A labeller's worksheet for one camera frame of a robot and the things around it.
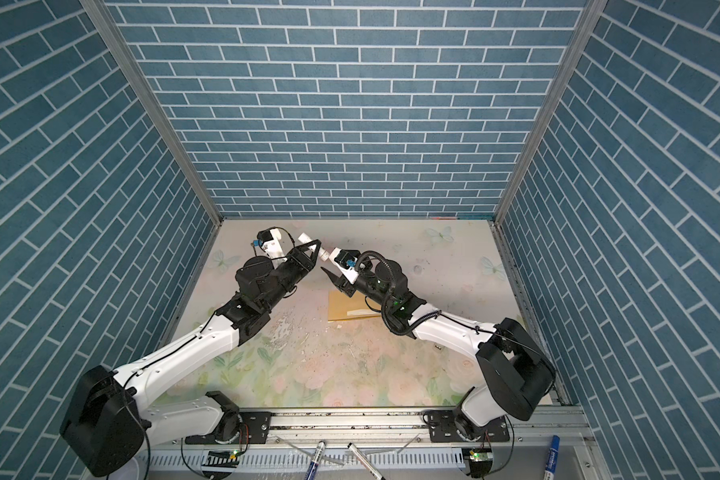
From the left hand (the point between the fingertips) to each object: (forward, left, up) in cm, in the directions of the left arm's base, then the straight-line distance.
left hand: (322, 244), depth 74 cm
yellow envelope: (0, -2, -31) cm, 31 cm away
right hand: (-1, -2, -2) cm, 3 cm away
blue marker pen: (-43, +2, -29) cm, 52 cm away
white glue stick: (-2, 0, -1) cm, 2 cm away
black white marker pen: (-43, -11, -29) cm, 53 cm away
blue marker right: (-44, -53, -27) cm, 74 cm away
